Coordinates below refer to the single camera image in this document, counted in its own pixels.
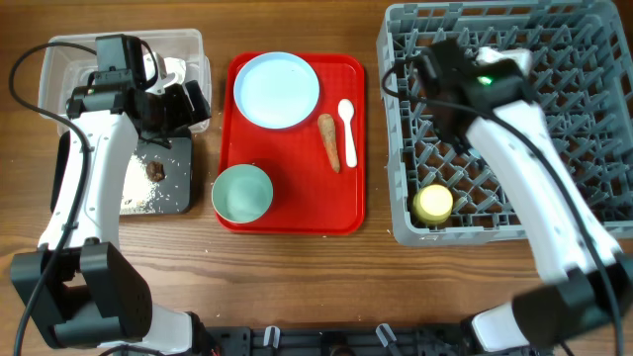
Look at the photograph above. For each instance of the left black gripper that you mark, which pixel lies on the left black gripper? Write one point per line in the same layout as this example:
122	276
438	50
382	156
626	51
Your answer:
183	115

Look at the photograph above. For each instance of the white tissue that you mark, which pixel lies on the white tissue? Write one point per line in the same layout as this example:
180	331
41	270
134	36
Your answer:
170	71

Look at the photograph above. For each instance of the light blue plate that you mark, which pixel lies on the light blue plate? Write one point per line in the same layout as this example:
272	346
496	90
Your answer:
276	90

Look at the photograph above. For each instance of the white plastic spoon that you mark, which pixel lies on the white plastic spoon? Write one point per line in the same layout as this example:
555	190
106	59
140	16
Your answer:
346	112

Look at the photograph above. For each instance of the mint green bowl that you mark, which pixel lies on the mint green bowl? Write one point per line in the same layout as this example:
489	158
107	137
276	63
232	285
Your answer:
242	193

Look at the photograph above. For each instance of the yellow plastic cup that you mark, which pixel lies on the yellow plastic cup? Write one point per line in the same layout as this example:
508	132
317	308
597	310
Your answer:
433	204

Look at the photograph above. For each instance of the brown carrot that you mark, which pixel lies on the brown carrot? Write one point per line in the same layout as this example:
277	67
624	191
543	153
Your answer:
327	131

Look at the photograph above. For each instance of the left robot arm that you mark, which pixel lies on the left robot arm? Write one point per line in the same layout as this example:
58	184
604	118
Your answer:
77	287

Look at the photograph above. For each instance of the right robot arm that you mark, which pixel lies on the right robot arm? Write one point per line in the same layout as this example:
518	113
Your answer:
587	278

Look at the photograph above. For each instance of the grey dishwasher rack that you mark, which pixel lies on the grey dishwasher rack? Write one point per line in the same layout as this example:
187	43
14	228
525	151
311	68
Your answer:
582	74

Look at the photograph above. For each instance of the black plastic bin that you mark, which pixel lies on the black plastic bin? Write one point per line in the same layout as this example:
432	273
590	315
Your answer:
178	168

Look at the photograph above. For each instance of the brown food scrap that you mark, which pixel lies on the brown food scrap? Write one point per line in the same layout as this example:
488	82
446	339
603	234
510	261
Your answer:
155	171

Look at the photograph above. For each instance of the white rice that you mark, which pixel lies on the white rice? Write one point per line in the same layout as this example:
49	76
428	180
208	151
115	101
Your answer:
141	196

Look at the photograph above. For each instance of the clear plastic bin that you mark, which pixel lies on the clear plastic bin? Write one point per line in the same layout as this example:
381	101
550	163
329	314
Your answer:
68	63

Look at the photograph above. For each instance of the red serving tray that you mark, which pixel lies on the red serving tray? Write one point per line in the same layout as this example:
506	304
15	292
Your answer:
308	196

